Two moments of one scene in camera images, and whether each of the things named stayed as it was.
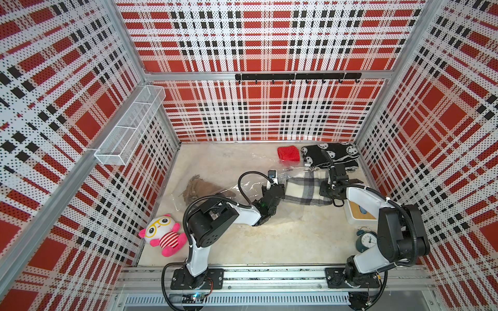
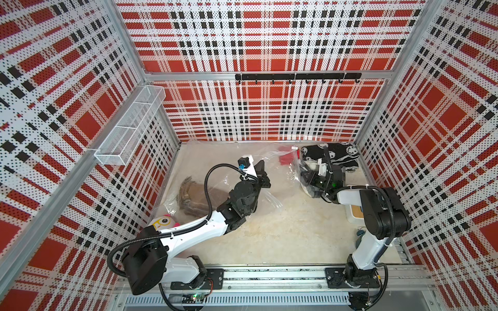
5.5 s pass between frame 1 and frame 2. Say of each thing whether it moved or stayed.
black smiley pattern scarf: stayed
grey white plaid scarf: moved
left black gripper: moved
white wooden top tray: stayed
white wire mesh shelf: stayed
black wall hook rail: stayed
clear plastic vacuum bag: moved
